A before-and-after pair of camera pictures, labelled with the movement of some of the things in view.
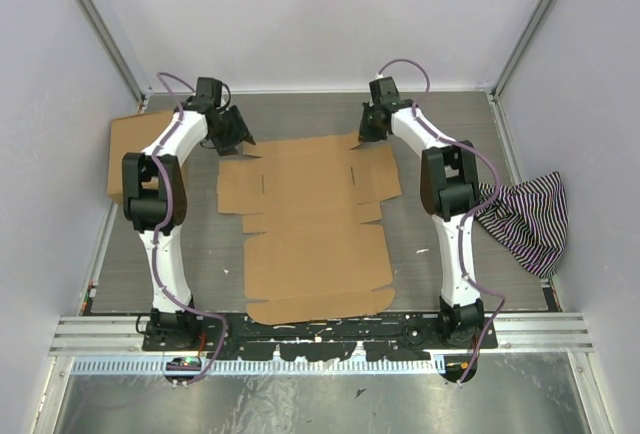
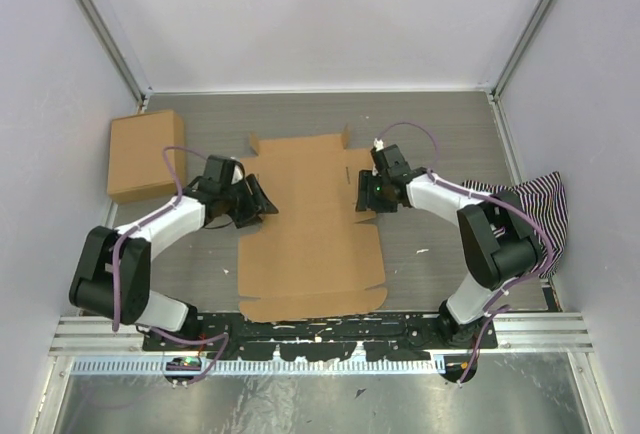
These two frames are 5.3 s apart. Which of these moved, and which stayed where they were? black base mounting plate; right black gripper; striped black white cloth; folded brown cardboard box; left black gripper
Moved: right black gripper; left black gripper
Stayed: black base mounting plate; folded brown cardboard box; striped black white cloth
